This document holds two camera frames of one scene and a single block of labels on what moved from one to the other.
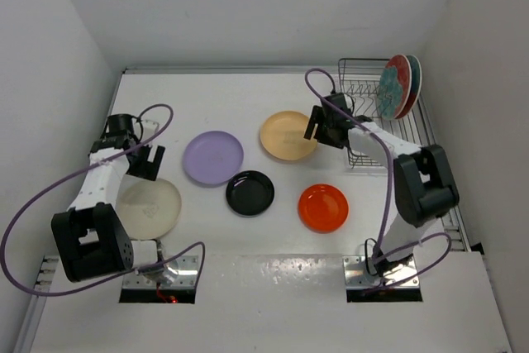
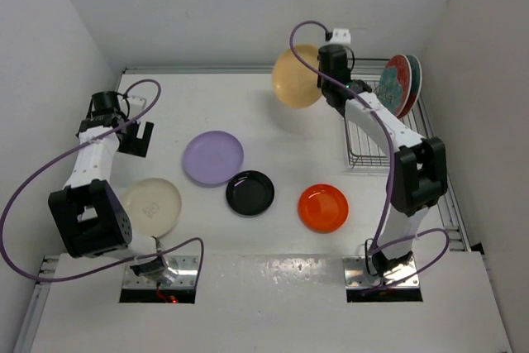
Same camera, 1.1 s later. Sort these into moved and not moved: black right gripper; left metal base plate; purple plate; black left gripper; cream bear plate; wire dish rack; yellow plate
Moved: yellow plate; black right gripper; black left gripper
Not moved: left metal base plate; cream bear plate; wire dish rack; purple plate
